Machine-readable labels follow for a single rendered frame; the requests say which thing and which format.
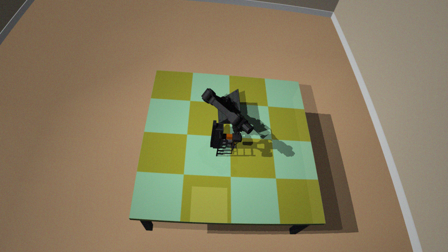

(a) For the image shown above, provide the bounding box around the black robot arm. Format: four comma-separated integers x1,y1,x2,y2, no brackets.
201,88,254,134

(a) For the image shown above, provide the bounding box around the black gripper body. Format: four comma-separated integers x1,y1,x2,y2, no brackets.
232,126,242,142

